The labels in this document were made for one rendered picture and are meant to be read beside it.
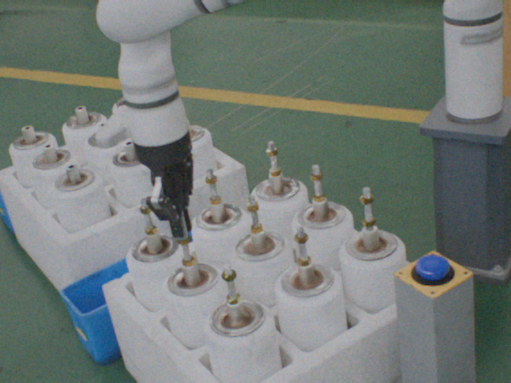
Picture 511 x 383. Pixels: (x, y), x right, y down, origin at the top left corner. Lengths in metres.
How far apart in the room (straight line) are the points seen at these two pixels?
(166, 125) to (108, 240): 0.53
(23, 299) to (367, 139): 0.89
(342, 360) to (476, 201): 0.44
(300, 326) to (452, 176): 0.45
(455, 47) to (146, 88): 0.56
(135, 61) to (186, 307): 0.36
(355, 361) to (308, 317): 0.10
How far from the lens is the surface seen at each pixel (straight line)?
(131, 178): 1.58
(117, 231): 1.56
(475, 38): 1.39
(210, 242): 1.33
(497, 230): 1.54
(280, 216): 1.38
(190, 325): 1.22
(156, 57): 1.05
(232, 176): 1.64
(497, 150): 1.46
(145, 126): 1.07
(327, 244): 1.30
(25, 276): 1.83
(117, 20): 1.00
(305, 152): 2.05
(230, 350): 1.12
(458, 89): 1.43
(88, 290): 1.55
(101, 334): 1.49
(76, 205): 1.55
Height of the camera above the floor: 0.96
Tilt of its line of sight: 30 degrees down
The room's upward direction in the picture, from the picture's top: 10 degrees counter-clockwise
